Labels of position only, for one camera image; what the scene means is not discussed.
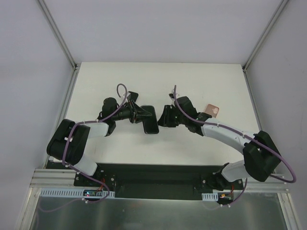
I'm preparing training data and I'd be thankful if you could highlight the black phone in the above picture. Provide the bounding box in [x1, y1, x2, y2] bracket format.
[141, 105, 159, 135]

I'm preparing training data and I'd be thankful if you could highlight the pink phone case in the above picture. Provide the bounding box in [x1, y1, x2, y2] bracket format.
[204, 103, 220, 118]

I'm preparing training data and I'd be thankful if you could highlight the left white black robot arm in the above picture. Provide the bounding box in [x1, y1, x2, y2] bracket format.
[47, 97, 159, 186]

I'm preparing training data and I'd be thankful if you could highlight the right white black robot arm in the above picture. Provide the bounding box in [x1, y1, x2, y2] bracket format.
[158, 96, 281, 191]

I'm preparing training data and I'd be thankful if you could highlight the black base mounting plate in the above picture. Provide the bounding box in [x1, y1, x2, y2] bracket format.
[44, 161, 274, 199]

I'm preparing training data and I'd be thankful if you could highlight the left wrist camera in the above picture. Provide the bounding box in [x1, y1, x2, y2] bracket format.
[127, 91, 139, 102]

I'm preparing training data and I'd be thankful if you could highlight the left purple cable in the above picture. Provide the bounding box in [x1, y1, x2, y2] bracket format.
[38, 83, 132, 212]

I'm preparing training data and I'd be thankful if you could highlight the purple cable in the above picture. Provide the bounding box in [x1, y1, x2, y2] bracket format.
[169, 84, 297, 211]
[38, 83, 132, 212]

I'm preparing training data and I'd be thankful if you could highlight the right white cable duct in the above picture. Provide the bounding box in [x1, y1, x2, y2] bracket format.
[201, 192, 219, 202]

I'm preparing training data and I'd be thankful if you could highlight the white cable duct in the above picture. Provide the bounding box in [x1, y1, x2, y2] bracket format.
[201, 192, 219, 202]
[40, 188, 115, 199]

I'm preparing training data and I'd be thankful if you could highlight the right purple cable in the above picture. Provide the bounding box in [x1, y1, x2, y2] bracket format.
[169, 84, 297, 211]

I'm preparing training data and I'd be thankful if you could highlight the left white cable duct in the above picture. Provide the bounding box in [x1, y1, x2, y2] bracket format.
[40, 188, 115, 199]

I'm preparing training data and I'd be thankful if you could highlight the aluminium frame front rail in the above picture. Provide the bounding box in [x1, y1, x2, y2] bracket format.
[30, 169, 290, 193]

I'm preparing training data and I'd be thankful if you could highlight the left aluminium frame post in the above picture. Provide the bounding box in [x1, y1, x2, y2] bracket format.
[36, 0, 78, 70]

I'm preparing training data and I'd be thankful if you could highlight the aluminium frame post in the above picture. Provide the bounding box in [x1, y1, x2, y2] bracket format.
[242, 0, 291, 73]
[36, 0, 78, 70]

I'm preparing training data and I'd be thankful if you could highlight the right aluminium frame post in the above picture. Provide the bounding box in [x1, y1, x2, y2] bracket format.
[242, 0, 291, 73]

